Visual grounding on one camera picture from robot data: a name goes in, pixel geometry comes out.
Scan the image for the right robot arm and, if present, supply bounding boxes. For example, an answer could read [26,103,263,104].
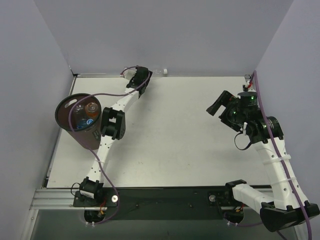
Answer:
[206,90,320,232]

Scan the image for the blue label plastic bottle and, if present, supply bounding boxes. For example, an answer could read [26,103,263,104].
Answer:
[76,118,94,129]

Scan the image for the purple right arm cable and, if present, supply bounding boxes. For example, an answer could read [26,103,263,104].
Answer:
[236,70,313,240]

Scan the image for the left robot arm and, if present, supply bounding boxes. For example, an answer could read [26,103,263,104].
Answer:
[74,66,153,207]

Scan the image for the aluminium frame rail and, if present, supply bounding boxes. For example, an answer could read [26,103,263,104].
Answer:
[29,72,254,240]

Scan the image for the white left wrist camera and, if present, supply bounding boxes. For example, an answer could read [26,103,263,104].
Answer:
[123,67,137,80]

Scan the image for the orange label plastic bottle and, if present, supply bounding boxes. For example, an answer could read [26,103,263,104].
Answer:
[84,102,99,119]

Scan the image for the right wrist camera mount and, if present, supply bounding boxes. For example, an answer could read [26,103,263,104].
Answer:
[242,81,253,92]

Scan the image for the white label clear bottle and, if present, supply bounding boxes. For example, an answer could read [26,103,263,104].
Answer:
[72,104,86,122]

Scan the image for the brown round bin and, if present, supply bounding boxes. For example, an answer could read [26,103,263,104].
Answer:
[54,93,102,150]

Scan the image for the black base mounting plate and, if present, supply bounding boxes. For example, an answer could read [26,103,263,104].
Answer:
[73,186,244,223]

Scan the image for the clear crushed plastic bottle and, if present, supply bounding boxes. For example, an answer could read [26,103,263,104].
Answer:
[152,68,168,76]

